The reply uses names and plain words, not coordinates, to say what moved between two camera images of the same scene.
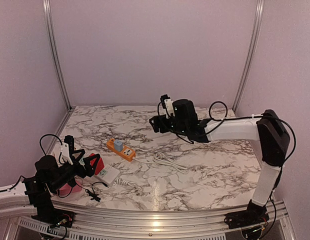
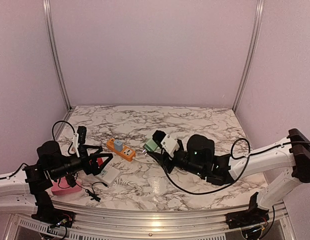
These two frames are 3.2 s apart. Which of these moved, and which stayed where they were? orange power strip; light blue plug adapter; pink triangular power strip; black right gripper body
Moved: black right gripper body
Stayed: orange power strip; light blue plug adapter; pink triangular power strip
